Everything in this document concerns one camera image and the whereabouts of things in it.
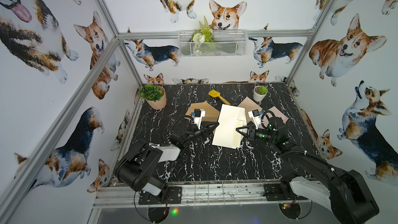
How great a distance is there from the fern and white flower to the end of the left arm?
0.43 m

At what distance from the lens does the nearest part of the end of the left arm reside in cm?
66

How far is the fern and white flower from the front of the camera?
0.81 meters
